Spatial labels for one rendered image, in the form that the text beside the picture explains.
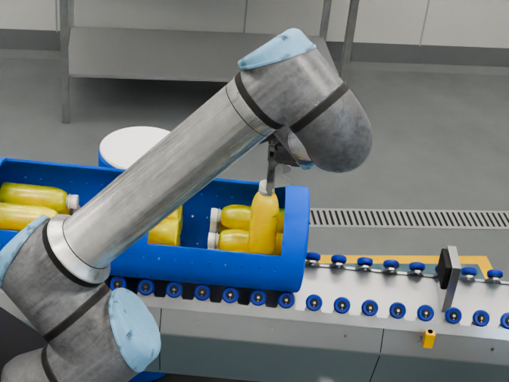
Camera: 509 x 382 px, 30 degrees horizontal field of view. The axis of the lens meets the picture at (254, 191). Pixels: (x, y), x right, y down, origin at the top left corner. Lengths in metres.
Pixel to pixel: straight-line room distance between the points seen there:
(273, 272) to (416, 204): 2.46
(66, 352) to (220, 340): 0.88
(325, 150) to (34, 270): 0.57
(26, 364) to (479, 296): 1.39
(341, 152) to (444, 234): 3.13
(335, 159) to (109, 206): 0.40
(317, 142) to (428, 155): 3.76
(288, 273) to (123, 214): 0.86
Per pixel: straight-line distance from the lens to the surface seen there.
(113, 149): 2.96
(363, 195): 4.80
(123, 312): 1.73
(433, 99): 5.88
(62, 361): 1.78
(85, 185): 2.65
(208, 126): 1.55
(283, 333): 2.56
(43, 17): 5.92
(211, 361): 2.68
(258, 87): 1.51
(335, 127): 1.50
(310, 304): 2.52
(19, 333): 1.99
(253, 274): 2.42
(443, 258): 2.60
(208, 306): 2.53
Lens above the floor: 2.56
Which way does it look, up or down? 33 degrees down
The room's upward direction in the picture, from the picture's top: 6 degrees clockwise
